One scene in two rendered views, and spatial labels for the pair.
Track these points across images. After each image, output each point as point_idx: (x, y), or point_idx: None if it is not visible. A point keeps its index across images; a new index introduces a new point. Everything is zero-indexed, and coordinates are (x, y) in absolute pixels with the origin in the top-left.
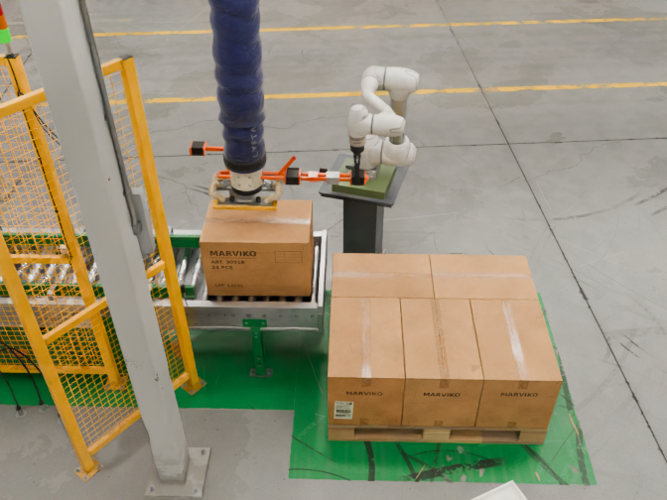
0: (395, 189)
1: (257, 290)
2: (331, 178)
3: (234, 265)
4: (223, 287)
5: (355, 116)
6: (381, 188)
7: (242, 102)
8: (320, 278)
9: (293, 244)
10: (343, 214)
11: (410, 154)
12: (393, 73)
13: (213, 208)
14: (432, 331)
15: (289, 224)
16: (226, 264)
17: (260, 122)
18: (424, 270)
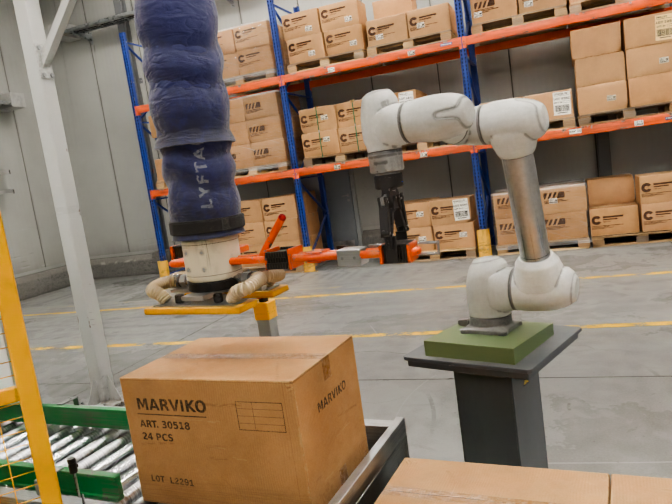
0: (543, 353)
1: (218, 496)
2: (344, 251)
3: (175, 433)
4: (164, 483)
5: (368, 103)
6: (509, 345)
7: (170, 95)
8: (342, 486)
9: (264, 385)
10: (459, 411)
11: (563, 280)
12: (493, 105)
13: (145, 313)
14: None
15: (283, 360)
16: (163, 430)
17: (210, 140)
18: (591, 502)
